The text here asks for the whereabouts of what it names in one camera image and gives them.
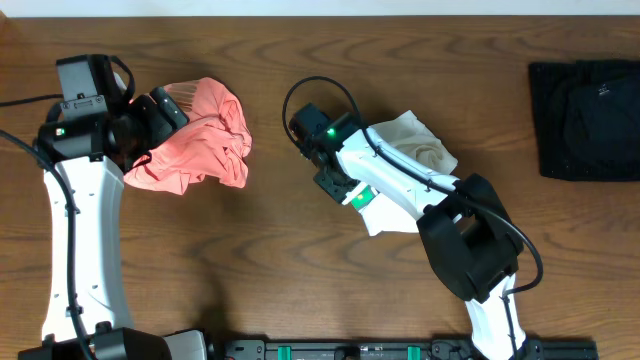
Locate white t-shirt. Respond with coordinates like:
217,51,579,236
337,111,458,236

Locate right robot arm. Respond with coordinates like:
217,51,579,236
285,104,526,359

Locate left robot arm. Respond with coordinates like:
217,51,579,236
18,87,209,360

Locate black fabric container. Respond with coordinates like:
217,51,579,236
528,60,639,182

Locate pink printed t-shirt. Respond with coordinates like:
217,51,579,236
124,77,253,195

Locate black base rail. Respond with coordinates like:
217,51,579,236
207,338,600,360

